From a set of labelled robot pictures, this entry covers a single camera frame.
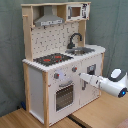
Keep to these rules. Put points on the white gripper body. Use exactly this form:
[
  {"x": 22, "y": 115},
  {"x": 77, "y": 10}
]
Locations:
[{"x": 91, "y": 79}]

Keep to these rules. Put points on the white oven door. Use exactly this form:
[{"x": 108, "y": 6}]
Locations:
[{"x": 63, "y": 100}]

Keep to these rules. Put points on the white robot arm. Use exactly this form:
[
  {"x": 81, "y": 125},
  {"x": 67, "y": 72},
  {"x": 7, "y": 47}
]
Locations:
[{"x": 116, "y": 84}]

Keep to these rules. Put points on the wooden toy kitchen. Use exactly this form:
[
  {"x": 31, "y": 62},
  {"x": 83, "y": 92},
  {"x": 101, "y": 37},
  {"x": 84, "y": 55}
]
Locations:
[{"x": 45, "y": 40}]

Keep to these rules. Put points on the white cabinet door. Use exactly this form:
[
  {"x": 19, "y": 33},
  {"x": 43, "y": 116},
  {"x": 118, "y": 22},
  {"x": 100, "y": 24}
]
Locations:
[{"x": 91, "y": 66}]

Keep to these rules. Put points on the metal sink basin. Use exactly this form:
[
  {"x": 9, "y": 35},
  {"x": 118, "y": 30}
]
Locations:
[{"x": 79, "y": 51}]

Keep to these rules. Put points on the left red oven knob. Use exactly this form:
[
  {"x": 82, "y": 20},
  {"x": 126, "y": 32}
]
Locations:
[{"x": 56, "y": 76}]

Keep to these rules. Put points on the black faucet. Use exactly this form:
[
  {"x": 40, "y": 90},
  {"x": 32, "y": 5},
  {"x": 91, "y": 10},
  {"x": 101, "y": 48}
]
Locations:
[{"x": 72, "y": 41}]

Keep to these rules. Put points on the black stovetop red burners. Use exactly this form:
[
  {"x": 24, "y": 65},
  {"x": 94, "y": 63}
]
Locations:
[{"x": 52, "y": 59}]

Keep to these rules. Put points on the toy microwave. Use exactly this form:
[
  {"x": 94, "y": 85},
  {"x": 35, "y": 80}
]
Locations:
[{"x": 77, "y": 11}]

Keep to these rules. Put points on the grey range hood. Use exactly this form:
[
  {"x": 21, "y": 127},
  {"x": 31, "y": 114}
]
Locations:
[{"x": 48, "y": 18}]

